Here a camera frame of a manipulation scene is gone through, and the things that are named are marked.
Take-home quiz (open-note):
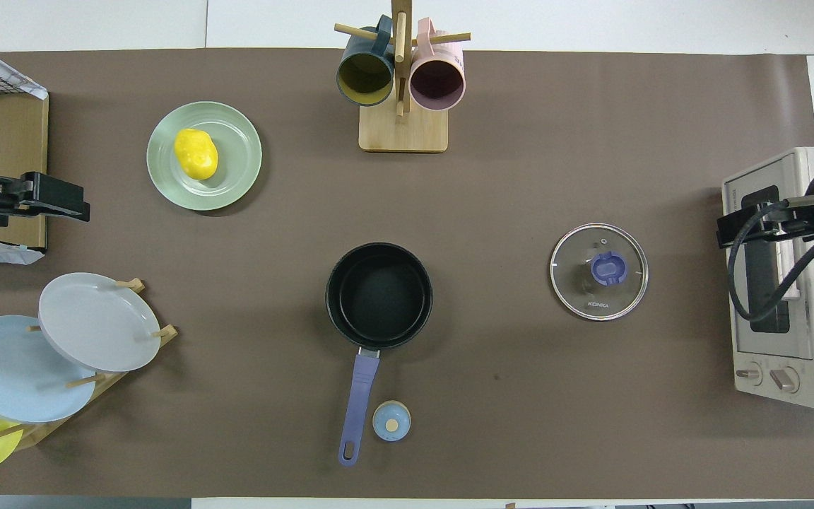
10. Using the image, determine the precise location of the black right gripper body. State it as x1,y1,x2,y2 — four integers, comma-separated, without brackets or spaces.
718,204,807,238

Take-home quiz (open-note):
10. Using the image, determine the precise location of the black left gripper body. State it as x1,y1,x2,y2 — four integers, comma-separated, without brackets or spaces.
0,173,88,211

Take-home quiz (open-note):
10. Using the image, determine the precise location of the yellow lemon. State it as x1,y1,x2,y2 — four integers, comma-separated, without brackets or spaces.
173,128,219,180

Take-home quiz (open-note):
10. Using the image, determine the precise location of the glass lid with purple knob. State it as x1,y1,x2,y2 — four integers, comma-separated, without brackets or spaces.
550,223,649,322

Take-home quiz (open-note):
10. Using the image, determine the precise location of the grey plate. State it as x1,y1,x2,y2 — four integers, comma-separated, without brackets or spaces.
38,273,163,373

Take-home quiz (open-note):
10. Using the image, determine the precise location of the light blue plate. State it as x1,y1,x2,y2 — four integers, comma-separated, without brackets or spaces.
0,315,97,424

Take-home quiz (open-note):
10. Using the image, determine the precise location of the pale green plate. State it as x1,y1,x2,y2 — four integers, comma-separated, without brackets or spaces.
146,101,263,211

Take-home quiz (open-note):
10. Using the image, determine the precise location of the wooden plate rack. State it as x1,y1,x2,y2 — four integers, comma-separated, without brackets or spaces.
0,278,179,450

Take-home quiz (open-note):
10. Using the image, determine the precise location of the wooden shelf board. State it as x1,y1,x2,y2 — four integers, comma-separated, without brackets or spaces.
0,92,49,253

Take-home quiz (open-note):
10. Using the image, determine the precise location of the beige toaster oven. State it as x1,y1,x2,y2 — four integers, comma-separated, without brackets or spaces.
721,146,814,411

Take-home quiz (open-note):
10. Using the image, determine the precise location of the brown table mat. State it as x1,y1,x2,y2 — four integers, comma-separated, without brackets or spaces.
0,48,814,499

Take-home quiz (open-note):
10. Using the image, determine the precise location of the dark blue mug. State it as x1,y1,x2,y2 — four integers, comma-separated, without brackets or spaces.
336,16,395,107

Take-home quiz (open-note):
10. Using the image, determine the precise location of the pink mug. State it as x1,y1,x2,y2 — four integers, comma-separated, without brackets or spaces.
409,18,466,112

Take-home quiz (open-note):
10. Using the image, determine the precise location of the wooden mug tree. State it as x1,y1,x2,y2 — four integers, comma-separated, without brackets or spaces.
334,0,471,153

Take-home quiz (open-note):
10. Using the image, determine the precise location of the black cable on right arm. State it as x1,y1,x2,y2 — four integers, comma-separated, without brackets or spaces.
727,201,814,347

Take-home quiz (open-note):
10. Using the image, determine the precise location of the black wire basket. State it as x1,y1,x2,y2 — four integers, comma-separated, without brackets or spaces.
0,58,47,100

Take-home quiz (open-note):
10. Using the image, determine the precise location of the black pot with purple handle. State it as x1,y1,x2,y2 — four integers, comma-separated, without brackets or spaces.
325,242,434,467

